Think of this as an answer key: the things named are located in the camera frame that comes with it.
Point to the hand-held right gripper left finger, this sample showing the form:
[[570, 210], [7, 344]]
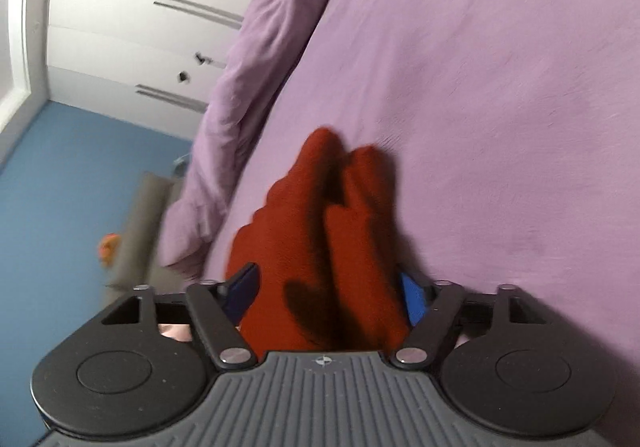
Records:
[[242, 293]]

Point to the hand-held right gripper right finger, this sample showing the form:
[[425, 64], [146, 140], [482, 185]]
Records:
[[412, 303]]

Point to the red knitted garment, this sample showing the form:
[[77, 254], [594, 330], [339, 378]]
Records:
[[310, 247]]

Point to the grey headboard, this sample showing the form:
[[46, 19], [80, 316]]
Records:
[[142, 227]]

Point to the orange toy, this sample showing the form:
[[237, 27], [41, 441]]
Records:
[[108, 247]]

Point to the purple bed sheet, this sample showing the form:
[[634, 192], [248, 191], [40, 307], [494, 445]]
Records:
[[490, 102]]

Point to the purple duvet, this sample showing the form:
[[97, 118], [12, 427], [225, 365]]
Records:
[[260, 57]]

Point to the white wardrobe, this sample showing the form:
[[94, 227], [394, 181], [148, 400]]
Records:
[[125, 17]]

